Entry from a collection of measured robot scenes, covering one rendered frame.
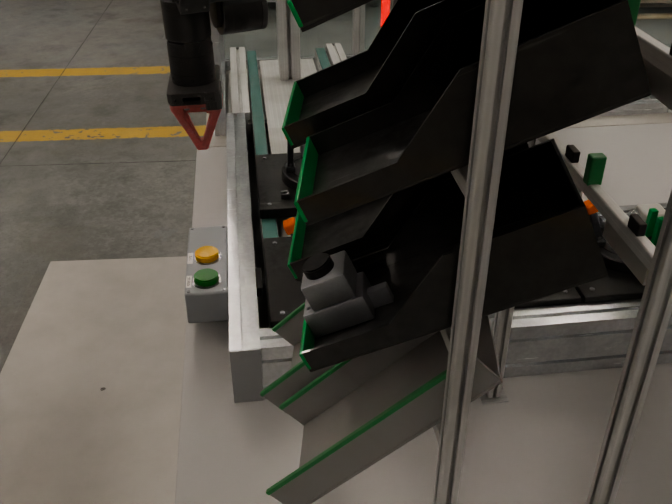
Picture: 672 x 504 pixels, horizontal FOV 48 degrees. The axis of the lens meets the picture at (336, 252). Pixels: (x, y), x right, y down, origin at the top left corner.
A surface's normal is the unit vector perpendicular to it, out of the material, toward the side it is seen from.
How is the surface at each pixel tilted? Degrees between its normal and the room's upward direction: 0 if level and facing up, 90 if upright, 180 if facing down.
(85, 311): 0
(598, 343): 90
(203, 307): 90
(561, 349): 90
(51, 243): 0
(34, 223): 0
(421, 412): 90
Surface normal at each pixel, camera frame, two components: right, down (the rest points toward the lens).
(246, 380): 0.13, 0.54
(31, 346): 0.00, -0.84
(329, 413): -0.71, -0.61
